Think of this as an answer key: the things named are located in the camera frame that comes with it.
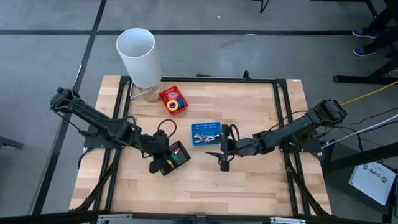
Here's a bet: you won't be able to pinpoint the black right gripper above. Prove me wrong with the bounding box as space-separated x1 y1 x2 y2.
205 123 249 172

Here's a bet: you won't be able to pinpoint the black plastic basket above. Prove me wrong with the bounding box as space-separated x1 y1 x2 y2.
160 140 192 177

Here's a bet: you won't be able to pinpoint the blue plastic basket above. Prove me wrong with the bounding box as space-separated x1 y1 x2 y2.
190 121 223 147

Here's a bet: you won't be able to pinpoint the yellow tape roll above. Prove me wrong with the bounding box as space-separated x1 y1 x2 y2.
166 99 180 113

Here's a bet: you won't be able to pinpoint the red plastic basket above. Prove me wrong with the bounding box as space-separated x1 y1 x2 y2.
158 85 190 117

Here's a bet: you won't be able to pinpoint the table lamp white cylinder shade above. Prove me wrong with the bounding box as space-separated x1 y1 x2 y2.
116 27 166 103

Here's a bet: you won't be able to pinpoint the black crossbar with silver brackets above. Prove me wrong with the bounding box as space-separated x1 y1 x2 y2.
0 208 398 224

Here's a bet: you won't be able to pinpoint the black metal stand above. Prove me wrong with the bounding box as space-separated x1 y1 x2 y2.
333 57 398 85
322 141 398 223

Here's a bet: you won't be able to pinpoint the grey metal furniture foot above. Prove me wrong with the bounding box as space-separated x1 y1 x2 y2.
0 133 25 149

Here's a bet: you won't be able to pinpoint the black tripod legs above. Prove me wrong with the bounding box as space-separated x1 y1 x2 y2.
251 0 271 14

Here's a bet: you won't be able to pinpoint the white paper sign SA5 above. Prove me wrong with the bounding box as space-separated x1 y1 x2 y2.
348 161 397 206

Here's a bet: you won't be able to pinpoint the person's leg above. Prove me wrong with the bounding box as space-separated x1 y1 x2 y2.
368 0 398 35
371 27 398 54

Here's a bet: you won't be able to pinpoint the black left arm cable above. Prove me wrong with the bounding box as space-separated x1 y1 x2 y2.
157 119 177 139

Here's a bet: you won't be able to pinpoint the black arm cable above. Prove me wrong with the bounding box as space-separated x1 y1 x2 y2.
157 119 177 139
228 123 241 142

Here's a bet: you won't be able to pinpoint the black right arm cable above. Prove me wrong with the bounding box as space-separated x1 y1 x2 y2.
228 123 241 142

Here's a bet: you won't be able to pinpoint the white floor cable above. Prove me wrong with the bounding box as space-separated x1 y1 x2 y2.
323 113 398 147

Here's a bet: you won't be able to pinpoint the yellow extension cable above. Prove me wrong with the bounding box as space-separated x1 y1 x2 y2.
340 80 398 106

